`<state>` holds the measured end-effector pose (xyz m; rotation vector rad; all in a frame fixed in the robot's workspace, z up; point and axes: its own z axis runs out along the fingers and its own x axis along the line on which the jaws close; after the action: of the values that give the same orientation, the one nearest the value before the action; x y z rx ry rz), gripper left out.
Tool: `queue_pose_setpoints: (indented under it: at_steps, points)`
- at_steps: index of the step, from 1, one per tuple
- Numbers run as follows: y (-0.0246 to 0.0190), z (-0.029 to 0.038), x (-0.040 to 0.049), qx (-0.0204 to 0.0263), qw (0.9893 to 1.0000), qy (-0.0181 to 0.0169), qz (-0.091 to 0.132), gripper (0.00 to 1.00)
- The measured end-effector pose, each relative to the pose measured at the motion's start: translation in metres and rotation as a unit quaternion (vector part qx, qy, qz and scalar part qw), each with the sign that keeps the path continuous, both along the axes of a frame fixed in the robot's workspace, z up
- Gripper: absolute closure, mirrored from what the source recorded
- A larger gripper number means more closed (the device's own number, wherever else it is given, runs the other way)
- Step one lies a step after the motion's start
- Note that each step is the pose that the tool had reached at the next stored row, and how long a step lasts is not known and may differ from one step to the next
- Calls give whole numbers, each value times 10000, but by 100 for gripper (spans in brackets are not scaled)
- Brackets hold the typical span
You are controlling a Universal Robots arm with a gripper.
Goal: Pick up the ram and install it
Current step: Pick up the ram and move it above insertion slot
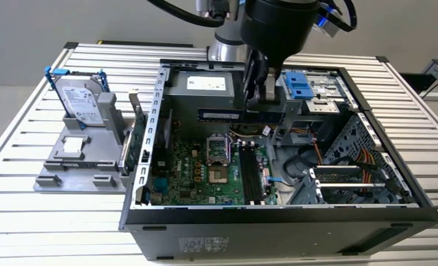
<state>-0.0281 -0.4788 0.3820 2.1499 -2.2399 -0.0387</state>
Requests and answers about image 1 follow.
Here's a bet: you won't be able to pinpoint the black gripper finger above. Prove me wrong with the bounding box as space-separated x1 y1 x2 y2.
256 68 282 112
235 51 268 112

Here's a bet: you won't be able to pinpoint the dark blue RAM stick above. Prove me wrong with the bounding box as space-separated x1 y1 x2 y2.
58 162 102 168
198 107 287 124

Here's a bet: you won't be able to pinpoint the RAM slot with white clips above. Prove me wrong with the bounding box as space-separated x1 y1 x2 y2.
240 140 255 206
250 140 267 206

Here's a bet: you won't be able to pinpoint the blue plastic drive latch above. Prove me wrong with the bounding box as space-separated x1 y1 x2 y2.
284 71 314 100

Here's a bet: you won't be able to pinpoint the grey Dell power supply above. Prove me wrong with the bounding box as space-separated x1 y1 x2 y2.
164 70 238 141

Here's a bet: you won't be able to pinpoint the metal socket cover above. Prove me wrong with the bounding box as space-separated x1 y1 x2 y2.
207 134 231 165

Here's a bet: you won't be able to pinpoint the black bar with yellow mark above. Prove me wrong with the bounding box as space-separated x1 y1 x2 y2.
96 39 195 48

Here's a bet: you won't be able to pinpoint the CPU socket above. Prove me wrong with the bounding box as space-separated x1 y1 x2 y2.
207 165 231 184

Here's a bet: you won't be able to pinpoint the green graphics card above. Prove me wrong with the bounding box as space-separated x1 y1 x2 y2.
118 88 148 177

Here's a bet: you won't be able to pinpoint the green motherboard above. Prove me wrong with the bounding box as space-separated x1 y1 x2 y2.
151 132 282 206

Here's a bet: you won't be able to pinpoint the metal disk bay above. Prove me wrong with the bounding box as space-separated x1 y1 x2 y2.
288 163 404 206

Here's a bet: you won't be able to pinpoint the hard disk in blue carrier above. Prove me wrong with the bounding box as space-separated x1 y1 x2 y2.
45 65 111 130

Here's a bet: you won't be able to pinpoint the silver CPU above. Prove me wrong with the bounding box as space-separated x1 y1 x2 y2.
63 137 86 153

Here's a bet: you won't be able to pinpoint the black PC case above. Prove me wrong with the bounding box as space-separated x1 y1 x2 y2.
118 57 438 262

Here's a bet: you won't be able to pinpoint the grey parts rack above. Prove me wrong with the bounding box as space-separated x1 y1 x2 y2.
33 93 140 194

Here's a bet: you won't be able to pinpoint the power supply wire bundle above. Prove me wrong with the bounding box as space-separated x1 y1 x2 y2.
228 124 279 139

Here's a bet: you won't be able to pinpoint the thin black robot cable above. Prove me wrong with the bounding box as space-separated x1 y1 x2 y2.
328 0 360 32

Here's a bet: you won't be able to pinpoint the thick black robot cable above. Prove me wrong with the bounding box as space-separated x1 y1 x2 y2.
147 0 242 28

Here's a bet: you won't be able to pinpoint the black wire bundle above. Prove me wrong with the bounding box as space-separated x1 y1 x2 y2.
283 151 319 185

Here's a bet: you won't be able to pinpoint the orange yellow power wires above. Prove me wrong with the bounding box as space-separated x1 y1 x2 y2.
292 126 379 192

